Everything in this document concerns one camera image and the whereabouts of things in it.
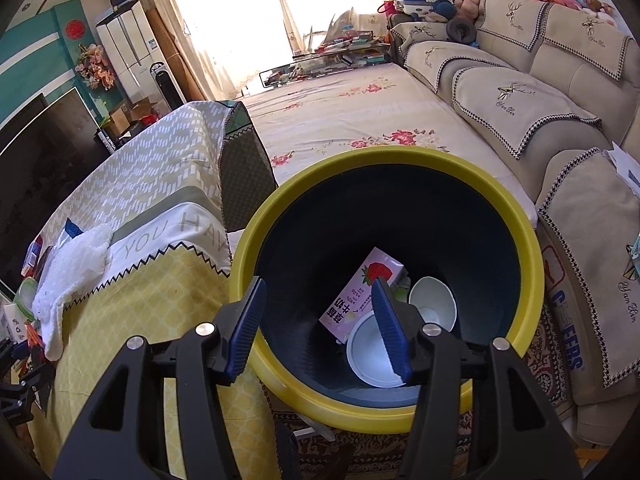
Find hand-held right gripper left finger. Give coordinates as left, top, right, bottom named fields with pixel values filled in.
left=52, top=276, right=267, bottom=480

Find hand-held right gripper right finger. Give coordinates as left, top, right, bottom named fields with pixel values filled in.
left=371, top=277, right=583, bottom=480

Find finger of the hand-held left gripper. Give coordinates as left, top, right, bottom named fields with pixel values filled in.
left=12, top=362, right=53, bottom=403
left=0, top=337, right=30, bottom=361

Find white round bowl lid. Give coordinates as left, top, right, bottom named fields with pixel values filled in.
left=346, top=310, right=407, bottom=388

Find pink milk carton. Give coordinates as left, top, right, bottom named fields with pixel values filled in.
left=319, top=246, right=407, bottom=345

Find white paper cup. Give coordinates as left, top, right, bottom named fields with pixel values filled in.
left=409, top=276, right=458, bottom=333

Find green label cup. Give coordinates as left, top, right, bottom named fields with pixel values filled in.
left=14, top=277, right=39, bottom=321

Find yellow rimmed trash bin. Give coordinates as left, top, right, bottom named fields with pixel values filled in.
left=229, top=146, right=543, bottom=435

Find white towel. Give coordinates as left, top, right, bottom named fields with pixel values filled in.
left=32, top=223, right=113, bottom=361

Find red and blue packet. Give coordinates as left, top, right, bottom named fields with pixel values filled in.
left=22, top=240, right=44, bottom=276

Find patterned brown rug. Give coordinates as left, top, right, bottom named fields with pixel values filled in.
left=270, top=310, right=576, bottom=480

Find printed cardboard sheet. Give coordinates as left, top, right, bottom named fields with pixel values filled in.
left=540, top=245, right=586, bottom=371

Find large curved television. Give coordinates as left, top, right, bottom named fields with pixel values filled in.
left=0, top=87, right=98, bottom=291

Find floral mattress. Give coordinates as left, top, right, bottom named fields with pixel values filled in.
left=240, top=62, right=538, bottom=231

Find open cardboard boxes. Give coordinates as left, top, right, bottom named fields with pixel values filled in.
left=107, top=97, right=161, bottom=136

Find beige sofa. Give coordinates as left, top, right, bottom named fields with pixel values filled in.
left=387, top=0, right=640, bottom=451

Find black tower fan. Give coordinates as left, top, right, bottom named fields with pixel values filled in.
left=149, top=61, right=183, bottom=111

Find cluttered glass coffee table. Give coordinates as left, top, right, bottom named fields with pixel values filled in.
left=260, top=35, right=393, bottom=88

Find white papers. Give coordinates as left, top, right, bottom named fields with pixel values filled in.
left=607, top=142, right=640, bottom=186

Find hanging flower decoration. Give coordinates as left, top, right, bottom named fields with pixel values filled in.
left=76, top=44, right=117, bottom=91

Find white refrigerator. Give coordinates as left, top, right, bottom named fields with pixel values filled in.
left=96, top=2, right=161, bottom=101

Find dark grey neck pillow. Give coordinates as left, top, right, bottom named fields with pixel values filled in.
left=447, top=17, right=478, bottom=43

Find sheer beige curtains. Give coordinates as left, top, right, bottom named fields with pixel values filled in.
left=135, top=0, right=426, bottom=106

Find star print bag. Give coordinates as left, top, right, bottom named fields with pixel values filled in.
left=392, top=0, right=433, bottom=18

